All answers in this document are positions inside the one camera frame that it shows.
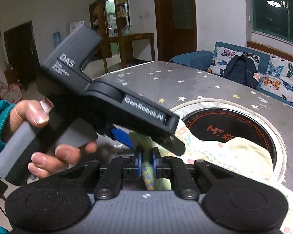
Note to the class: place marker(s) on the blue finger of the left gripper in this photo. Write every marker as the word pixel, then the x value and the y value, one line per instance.
pixel 122 137

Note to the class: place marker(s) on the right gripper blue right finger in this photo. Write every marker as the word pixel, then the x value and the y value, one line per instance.
pixel 178 173

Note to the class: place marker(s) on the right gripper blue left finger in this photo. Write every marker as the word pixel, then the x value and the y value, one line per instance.
pixel 111 176

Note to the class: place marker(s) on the colourful striped child's garment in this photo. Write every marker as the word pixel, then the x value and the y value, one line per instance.
pixel 238 155

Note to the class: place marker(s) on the person's left hand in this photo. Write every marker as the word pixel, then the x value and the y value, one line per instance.
pixel 41 165

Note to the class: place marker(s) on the black induction cooktop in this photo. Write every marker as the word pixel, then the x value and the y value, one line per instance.
pixel 222 125

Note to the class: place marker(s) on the grey star-pattern tablecloth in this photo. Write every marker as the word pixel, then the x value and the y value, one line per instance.
pixel 184 90

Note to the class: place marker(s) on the wooden side table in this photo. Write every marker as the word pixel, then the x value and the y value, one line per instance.
pixel 126 47

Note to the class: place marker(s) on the dark backpack on sofa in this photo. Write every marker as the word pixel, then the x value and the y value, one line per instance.
pixel 243 71

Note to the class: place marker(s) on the dark wooden door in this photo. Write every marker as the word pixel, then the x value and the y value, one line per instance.
pixel 176 27

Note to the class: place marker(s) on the blue butterfly-pattern sofa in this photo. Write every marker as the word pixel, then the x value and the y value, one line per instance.
pixel 271 75

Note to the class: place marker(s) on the dark window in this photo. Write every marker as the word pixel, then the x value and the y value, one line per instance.
pixel 274 17

